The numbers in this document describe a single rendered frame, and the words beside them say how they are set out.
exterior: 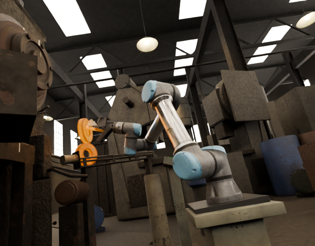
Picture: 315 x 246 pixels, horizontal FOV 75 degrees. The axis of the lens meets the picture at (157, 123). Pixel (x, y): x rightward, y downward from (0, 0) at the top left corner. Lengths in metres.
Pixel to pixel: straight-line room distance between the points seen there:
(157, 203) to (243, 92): 3.32
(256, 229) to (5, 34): 1.30
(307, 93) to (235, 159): 2.76
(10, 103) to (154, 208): 1.18
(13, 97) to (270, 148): 3.62
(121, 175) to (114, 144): 0.56
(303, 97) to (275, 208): 4.58
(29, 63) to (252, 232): 0.87
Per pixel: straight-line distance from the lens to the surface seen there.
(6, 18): 1.31
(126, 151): 1.26
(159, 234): 1.50
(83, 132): 1.29
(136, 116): 3.77
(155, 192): 1.47
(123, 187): 3.66
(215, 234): 0.88
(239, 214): 0.83
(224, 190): 0.91
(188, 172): 0.81
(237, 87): 4.35
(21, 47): 1.15
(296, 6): 13.20
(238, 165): 3.24
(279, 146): 3.77
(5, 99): 0.47
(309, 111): 5.29
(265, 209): 0.86
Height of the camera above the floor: 0.41
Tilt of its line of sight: 18 degrees up
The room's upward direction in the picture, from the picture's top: 10 degrees counter-clockwise
